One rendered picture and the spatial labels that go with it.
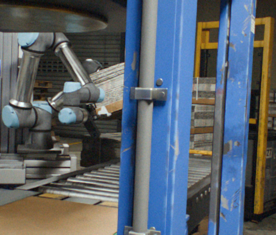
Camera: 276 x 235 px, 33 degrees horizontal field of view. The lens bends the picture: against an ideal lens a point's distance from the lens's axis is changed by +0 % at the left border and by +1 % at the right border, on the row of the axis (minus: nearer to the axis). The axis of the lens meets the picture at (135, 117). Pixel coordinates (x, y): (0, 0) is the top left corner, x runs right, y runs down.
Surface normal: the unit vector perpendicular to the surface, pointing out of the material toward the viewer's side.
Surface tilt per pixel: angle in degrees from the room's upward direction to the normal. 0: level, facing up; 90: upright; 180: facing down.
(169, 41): 90
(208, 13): 90
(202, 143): 89
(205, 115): 90
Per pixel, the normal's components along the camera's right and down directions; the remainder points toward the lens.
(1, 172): 0.22, 0.06
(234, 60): -0.37, 0.04
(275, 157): 0.77, 0.07
